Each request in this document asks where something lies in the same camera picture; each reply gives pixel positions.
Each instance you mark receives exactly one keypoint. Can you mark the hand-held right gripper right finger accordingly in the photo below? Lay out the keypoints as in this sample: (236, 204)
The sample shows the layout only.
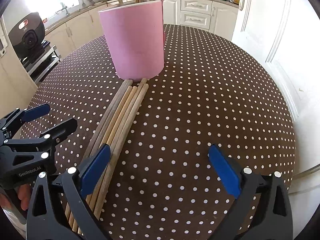
(225, 172)

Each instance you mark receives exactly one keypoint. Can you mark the white panelled door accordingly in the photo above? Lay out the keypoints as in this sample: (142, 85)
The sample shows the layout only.
(262, 42)

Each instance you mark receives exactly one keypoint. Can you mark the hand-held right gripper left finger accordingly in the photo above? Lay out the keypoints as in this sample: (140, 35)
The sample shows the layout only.
(96, 170)

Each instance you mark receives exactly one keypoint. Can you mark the black round appliance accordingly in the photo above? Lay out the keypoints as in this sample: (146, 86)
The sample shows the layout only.
(27, 37)

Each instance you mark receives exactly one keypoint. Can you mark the cream lower cabinets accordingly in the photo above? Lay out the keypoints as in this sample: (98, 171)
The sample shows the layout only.
(195, 7)

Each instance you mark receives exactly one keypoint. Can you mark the person's left hand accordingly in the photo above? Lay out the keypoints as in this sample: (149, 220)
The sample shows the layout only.
(23, 197)

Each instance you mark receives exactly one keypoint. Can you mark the metal rack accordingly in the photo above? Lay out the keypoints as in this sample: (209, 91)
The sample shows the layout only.
(47, 57)

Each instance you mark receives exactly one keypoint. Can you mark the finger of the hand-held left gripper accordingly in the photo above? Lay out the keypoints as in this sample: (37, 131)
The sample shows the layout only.
(35, 112)
(63, 130)

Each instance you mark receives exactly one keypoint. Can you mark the brown polka dot tablecloth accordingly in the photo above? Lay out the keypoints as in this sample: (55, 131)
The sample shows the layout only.
(200, 92)

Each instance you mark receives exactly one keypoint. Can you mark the pink cup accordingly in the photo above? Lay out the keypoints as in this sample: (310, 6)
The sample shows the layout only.
(135, 42)

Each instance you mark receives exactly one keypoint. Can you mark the sink faucet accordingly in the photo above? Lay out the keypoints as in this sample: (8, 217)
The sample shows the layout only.
(63, 8)

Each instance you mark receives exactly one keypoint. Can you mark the row of wooden chopsticks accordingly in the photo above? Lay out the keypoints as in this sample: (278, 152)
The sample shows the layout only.
(125, 110)

